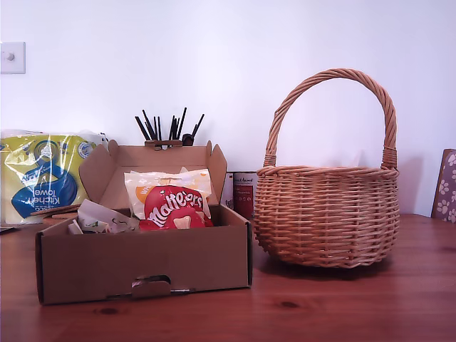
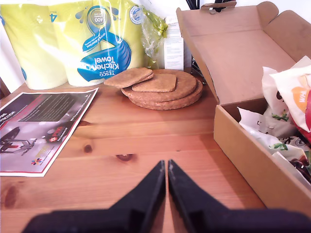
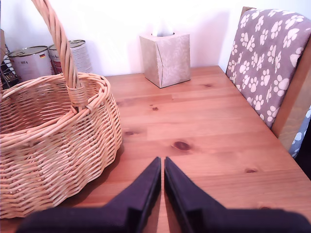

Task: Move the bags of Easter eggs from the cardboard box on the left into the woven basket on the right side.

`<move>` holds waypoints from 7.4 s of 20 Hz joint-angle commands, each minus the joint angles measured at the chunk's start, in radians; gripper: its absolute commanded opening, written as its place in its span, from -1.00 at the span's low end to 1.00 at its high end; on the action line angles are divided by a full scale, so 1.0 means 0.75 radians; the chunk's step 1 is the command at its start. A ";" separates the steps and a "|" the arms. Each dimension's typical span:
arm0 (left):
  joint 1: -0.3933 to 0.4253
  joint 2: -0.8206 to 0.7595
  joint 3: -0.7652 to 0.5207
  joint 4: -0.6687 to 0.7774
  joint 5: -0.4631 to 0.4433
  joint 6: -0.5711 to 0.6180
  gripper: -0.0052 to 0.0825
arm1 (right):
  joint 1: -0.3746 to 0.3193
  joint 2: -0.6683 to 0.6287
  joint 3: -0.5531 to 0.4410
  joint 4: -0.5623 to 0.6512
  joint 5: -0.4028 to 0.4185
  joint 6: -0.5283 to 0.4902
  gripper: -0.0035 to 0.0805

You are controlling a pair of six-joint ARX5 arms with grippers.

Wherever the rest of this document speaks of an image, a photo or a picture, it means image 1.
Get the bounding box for red and white Maltesers bag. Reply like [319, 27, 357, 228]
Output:
[123, 167, 214, 232]

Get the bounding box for woven wicker basket with handle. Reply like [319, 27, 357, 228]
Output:
[253, 68, 400, 270]

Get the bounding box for brown cardboard box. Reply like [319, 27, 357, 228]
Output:
[34, 139, 254, 306]

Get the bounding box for white patterned egg bag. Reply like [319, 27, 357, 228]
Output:
[67, 199, 140, 236]

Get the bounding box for white printed carton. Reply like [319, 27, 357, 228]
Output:
[221, 172, 235, 211]

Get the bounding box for dark red tin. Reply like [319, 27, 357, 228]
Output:
[233, 170, 256, 220]

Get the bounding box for wooden stick holder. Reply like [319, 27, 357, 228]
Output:
[144, 133, 195, 151]

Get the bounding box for brown cork coasters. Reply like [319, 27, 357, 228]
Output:
[30, 204, 83, 219]

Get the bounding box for yellow kitchen towel pack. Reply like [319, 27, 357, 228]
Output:
[0, 128, 108, 226]

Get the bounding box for chair with paw print cushion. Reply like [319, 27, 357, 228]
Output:
[430, 148, 456, 224]

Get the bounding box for white light switch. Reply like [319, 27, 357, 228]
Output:
[0, 41, 26, 75]

